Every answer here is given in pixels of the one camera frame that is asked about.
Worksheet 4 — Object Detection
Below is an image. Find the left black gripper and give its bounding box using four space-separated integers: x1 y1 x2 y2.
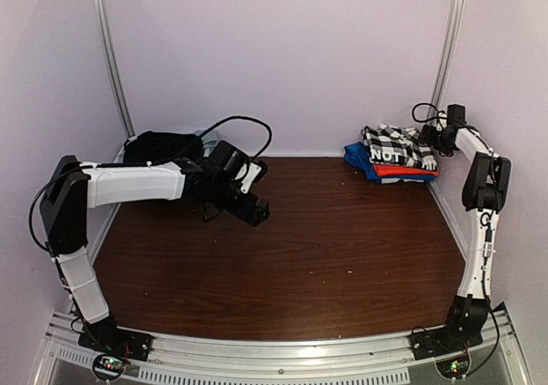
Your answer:
210 179 270 227

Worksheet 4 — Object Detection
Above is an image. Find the right aluminium frame post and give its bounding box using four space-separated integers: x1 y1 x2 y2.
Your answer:
431 0 466 107

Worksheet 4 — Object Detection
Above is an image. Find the black garment hanging from basket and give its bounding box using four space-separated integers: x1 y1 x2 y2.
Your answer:
122 131 204 163

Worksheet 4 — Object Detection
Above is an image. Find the front aluminium rail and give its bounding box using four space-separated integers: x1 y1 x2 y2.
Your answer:
30 310 532 384

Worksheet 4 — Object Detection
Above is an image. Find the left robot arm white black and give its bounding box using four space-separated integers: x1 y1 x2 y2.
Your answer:
31 140 270 354

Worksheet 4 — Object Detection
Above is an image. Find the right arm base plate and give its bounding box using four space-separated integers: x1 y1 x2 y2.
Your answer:
408 320 483 360

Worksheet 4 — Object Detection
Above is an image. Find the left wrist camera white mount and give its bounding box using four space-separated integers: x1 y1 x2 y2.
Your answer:
235 161 268 193

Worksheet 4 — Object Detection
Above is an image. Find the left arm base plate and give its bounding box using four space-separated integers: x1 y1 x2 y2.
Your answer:
78 315 152 362

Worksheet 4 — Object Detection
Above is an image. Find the aluminium frame post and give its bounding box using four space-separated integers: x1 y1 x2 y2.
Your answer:
431 0 466 107
93 0 135 138

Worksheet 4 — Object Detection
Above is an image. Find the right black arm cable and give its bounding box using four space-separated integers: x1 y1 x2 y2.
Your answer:
411 102 450 125

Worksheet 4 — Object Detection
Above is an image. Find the left aluminium frame post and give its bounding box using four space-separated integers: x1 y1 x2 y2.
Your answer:
93 0 135 138

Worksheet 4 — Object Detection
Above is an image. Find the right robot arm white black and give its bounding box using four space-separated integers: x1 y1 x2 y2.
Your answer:
412 103 511 352

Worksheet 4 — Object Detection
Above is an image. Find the black white checkered cloth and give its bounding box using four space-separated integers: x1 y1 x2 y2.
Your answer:
361 123 438 171

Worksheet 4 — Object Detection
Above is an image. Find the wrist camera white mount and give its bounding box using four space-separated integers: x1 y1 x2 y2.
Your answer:
434 114 447 132
235 161 268 193

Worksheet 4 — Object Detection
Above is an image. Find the grey garment in basket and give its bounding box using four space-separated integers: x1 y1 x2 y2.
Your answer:
200 130 219 151

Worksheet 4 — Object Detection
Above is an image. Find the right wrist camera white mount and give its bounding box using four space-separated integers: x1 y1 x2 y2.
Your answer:
434 114 447 132

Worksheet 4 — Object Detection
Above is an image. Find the orange t-shirt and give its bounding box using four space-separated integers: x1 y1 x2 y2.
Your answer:
373 164 438 177

